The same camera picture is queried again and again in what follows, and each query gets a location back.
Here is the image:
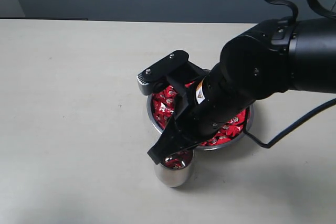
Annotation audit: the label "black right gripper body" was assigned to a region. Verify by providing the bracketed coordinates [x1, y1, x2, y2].
[174, 69, 255, 142]

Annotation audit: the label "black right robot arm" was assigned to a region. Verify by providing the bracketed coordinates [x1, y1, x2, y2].
[143, 18, 335, 163]

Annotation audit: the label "red candies in cup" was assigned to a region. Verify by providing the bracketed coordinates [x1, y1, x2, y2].
[163, 154, 187, 169]

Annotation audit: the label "steel cup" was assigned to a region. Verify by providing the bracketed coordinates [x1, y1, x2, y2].
[154, 151, 195, 187]

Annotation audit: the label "steel bowl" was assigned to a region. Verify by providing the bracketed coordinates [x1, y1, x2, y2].
[146, 68, 255, 152]

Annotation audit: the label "red wrapped candies pile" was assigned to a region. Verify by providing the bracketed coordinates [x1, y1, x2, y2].
[146, 86, 254, 151]

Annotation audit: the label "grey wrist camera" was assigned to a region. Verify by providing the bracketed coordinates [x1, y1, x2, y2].
[137, 50, 189, 96]

